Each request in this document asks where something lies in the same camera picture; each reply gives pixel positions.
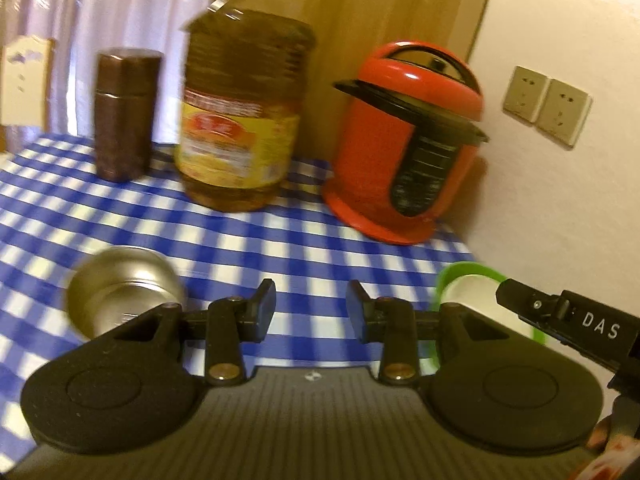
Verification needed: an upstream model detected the beige wall power socket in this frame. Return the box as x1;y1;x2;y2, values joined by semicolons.
537;78;594;149
502;65;551;124

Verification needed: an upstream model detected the sheer pale curtain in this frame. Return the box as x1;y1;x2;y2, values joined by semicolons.
0;0;218;153

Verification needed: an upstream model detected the wooden wall panel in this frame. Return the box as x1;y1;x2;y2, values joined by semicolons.
214;0;498;163

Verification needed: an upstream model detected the red white patterned cloth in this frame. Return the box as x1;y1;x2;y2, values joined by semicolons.
575;410;640;480

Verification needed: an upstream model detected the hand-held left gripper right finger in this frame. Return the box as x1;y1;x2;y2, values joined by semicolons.
346;279;507;387

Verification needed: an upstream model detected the brown cylindrical canister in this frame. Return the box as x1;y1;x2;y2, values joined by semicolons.
94;48;164;182

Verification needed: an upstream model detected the stainless steel bowl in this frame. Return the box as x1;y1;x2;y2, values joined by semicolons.
65;245;186;342

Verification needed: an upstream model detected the red electric pressure cooker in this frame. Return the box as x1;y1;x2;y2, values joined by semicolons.
322;42;490;246

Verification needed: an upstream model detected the green plastic bowl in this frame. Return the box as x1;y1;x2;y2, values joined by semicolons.
433;262;549;363

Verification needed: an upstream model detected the cream wooden chair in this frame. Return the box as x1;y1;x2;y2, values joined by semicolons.
0;35;54;130

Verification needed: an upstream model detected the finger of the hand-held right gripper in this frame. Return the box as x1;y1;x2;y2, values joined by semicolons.
495;279;565;334

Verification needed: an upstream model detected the large cooking oil bottle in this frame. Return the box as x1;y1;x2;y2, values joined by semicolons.
173;0;317;213

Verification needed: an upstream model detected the blue white checked tablecloth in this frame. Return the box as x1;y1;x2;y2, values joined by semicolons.
0;132;483;413

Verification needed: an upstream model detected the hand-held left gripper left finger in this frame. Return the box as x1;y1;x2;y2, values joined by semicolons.
100;278;277;387

